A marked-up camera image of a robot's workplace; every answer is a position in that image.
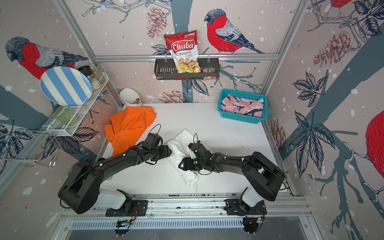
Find green glass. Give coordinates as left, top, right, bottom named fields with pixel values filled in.
left=51, top=106, right=79, bottom=126

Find aluminium front rail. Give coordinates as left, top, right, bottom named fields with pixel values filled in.
left=59, top=193, right=313, bottom=220

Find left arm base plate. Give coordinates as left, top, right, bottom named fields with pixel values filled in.
left=105, top=200, right=148, bottom=217

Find clear acrylic wall shelf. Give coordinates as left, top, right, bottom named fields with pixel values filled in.
left=41, top=73, right=109, bottom=137

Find blue white striped plate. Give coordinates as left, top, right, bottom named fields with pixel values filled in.
left=40, top=67, right=93, bottom=107

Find dark lid spice jar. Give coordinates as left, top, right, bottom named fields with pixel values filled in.
left=78, top=66, right=101, bottom=91

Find metal wire wall hooks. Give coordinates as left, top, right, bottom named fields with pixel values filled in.
left=1, top=129, right=64, bottom=170

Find pink shark print shorts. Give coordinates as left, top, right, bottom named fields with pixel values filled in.
left=219, top=94, right=265, bottom=118

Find white cloth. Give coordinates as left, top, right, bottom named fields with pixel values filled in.
left=166, top=129, right=202, bottom=187

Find red Chuba chips bag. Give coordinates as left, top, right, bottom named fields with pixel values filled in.
left=164, top=31, right=201, bottom=74

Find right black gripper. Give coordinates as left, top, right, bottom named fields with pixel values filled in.
left=176, top=157, right=205, bottom=172

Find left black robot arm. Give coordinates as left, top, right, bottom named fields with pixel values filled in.
left=58, top=133, right=172, bottom=214

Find white patterned cup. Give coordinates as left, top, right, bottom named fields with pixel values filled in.
left=120, top=88, right=143, bottom=107

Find teal plastic basket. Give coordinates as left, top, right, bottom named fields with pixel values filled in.
left=218, top=89, right=269, bottom=124

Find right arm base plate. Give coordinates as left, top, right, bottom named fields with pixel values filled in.
left=224, top=199, right=267, bottom=216

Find black wire wall basket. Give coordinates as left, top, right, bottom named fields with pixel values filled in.
left=154, top=58, right=220, bottom=80

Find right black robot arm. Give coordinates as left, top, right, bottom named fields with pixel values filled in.
left=178, top=141, right=286, bottom=202

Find orange cloth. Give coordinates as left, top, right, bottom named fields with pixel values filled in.
left=104, top=107, right=157, bottom=157

